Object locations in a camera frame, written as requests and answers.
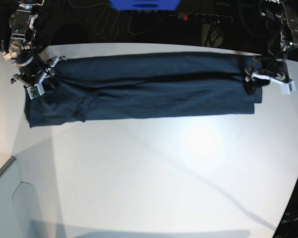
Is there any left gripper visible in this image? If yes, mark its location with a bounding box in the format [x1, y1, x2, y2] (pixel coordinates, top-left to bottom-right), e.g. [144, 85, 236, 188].
[243, 56, 291, 95]

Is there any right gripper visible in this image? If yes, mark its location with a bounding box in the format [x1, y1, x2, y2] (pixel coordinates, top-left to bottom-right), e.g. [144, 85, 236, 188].
[10, 56, 66, 87]

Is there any dark blue t-shirt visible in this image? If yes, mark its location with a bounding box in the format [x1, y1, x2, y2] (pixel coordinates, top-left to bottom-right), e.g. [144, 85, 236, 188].
[24, 52, 262, 127]

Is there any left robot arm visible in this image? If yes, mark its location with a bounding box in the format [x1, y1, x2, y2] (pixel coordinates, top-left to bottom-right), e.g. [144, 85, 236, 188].
[243, 0, 298, 95]

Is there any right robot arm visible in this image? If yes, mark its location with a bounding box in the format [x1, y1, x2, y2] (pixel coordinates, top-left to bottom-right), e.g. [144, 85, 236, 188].
[1, 0, 65, 87]

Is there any white power strip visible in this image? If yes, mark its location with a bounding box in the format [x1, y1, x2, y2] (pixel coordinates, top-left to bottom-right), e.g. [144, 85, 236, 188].
[177, 12, 233, 24]

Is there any blue box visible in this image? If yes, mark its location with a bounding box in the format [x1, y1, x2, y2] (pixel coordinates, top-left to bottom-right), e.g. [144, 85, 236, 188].
[109, 0, 181, 11]

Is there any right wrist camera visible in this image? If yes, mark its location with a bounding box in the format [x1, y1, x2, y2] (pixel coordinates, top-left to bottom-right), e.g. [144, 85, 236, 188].
[26, 84, 45, 100]

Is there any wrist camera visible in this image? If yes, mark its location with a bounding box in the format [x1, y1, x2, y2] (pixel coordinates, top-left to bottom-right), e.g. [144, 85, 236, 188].
[280, 80, 296, 95]
[26, 84, 45, 100]

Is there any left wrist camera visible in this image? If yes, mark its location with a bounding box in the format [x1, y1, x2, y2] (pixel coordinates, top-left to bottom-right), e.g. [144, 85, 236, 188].
[280, 80, 296, 95]

